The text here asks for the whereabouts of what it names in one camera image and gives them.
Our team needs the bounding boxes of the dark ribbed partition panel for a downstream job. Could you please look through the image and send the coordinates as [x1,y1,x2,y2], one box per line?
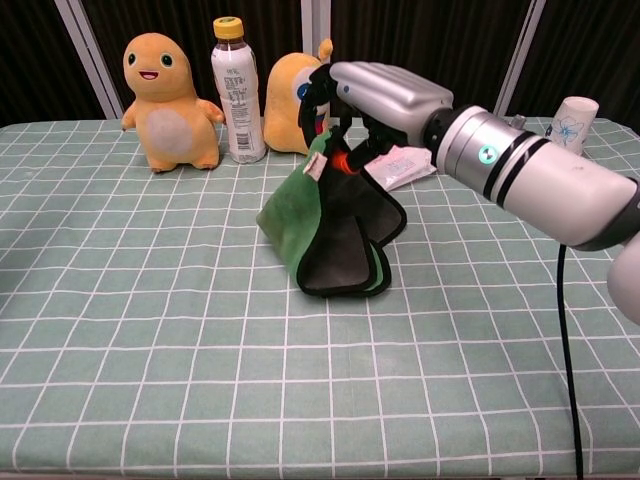
[0,0,107,127]
[329,0,527,119]
[82,0,304,120]
[507,0,640,181]

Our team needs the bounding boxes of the white floral paper cup stack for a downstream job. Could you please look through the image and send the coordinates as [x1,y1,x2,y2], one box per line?
[544,96,600,156]

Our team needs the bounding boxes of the white partition post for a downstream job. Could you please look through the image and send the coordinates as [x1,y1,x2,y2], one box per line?
[492,0,547,118]
[300,0,333,66]
[53,0,125,120]

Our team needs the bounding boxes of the green checked tablecloth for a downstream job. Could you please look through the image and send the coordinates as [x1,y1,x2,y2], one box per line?
[0,116,640,476]

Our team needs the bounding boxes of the yellow one-eyed plush toy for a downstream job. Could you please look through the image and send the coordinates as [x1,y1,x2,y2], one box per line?
[263,38,334,157]

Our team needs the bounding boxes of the green cloth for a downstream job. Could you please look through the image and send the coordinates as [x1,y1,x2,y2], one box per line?
[255,125,408,300]

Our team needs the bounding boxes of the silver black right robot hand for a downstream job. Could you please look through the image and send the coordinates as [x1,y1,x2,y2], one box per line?
[298,60,455,176]

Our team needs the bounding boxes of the white bottle yellow cap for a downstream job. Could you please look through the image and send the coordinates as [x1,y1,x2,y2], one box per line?
[210,16,268,164]

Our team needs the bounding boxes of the orange dinosaur plush toy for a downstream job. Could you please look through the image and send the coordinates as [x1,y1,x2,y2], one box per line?
[121,32,226,174]

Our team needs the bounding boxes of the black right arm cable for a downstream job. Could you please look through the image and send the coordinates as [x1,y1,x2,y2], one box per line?
[556,242,586,480]

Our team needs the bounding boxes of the pink white plastic packet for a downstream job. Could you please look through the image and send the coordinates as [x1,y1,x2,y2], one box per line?
[364,144,438,192]

